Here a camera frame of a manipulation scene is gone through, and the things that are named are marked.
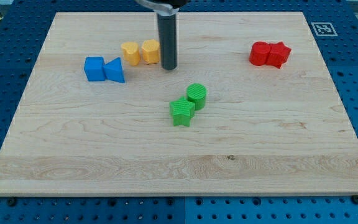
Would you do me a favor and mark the black robot arm end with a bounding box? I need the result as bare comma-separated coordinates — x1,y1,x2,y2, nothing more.
154,0,188,9

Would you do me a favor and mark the wooden board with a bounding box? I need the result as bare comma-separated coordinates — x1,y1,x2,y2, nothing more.
0,12,358,197

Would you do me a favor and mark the blue triangle block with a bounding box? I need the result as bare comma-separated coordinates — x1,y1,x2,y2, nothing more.
103,57,126,83

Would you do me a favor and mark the green star block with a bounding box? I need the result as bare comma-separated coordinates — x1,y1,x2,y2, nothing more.
169,96,195,127

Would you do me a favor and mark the green cylinder block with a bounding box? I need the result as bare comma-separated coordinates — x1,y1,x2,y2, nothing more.
186,83,207,110

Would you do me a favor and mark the yellow hexagon block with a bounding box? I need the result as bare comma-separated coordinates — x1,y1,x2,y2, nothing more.
142,39,160,64

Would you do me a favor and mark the yellow heart block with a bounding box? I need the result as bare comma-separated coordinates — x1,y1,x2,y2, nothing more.
121,42,140,66

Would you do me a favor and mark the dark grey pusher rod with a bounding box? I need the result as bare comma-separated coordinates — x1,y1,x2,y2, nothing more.
157,14,177,70

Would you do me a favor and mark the blue cube block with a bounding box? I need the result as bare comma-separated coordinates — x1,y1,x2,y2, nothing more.
84,57,106,82

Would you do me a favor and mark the red cylinder block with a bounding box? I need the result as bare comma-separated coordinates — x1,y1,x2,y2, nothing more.
249,41,271,66

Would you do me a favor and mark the red star block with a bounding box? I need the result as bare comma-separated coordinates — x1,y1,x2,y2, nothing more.
265,42,291,68

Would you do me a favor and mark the white fiducial marker tag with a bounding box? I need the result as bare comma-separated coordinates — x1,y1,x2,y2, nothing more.
311,22,337,37

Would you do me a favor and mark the grey cable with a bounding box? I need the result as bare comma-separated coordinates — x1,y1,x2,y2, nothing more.
134,0,180,16

